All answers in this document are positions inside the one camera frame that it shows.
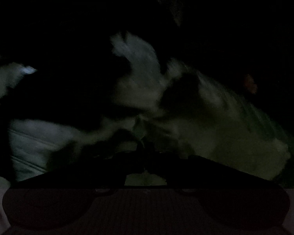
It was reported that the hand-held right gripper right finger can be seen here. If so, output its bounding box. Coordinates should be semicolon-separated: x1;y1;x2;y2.
145;139;288;189

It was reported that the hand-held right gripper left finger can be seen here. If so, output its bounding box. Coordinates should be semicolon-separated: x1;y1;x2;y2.
10;141;145;189

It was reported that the grey quilted bedspread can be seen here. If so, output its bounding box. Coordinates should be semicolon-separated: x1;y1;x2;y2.
0;46;294;189

